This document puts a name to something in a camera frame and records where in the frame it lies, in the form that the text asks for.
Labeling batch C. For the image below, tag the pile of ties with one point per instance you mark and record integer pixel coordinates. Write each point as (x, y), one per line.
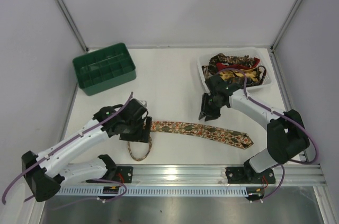
(228, 67)

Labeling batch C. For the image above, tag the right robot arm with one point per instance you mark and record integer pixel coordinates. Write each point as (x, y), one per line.
(285, 133)

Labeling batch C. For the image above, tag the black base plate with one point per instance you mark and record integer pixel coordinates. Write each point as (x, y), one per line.
(121, 174)
(246, 175)

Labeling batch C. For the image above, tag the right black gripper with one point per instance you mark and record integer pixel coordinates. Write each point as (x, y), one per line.
(210, 106)

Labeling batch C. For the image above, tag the aluminium mounting rail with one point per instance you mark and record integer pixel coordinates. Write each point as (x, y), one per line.
(212, 175)

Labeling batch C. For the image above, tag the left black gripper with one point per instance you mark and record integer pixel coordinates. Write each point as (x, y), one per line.
(141, 134)

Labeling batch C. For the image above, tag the right frame post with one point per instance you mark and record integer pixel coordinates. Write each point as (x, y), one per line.
(293, 11)

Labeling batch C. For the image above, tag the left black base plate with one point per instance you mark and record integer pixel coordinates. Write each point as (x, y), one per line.
(121, 174)

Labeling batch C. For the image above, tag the left frame post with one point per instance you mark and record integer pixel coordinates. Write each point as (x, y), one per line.
(72, 25)

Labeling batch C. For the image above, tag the green compartment tray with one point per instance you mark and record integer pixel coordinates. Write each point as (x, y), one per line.
(103, 69)

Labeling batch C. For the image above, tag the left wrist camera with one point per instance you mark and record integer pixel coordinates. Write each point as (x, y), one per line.
(142, 105)

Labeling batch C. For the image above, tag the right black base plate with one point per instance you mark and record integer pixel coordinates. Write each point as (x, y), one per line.
(246, 175)

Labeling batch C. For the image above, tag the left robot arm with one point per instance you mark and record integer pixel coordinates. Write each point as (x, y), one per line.
(52, 169)

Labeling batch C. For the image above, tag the white plastic basket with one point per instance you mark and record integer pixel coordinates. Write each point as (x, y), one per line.
(252, 52)

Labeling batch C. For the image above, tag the frame post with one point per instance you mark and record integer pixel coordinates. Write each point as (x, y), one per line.
(293, 11)
(72, 25)

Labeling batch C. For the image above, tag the white slotted cable duct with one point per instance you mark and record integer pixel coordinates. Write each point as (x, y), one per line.
(219, 191)

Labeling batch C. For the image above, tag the floral patterned tie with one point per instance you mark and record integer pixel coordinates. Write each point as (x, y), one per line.
(229, 137)

